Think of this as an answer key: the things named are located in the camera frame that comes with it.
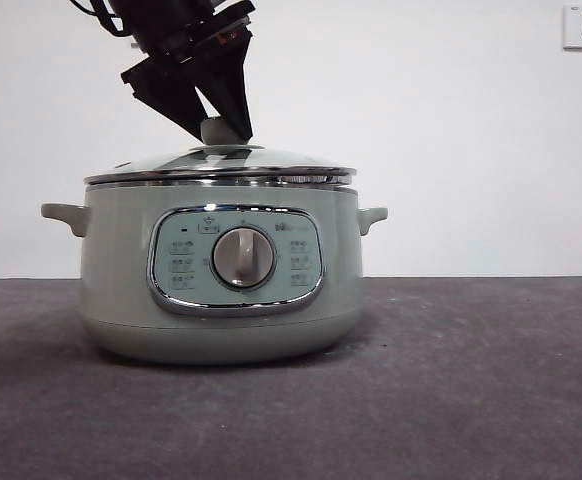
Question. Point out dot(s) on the glass lid with green knob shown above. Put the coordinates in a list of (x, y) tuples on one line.
[(221, 162)]

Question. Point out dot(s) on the pale green electric cooking pot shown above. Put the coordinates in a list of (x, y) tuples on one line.
[(116, 260)]

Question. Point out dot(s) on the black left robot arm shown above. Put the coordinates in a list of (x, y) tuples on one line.
[(161, 22)]

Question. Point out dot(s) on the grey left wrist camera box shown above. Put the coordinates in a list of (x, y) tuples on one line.
[(226, 4)]

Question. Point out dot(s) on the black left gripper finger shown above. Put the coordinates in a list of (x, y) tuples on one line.
[(171, 95), (231, 95)]

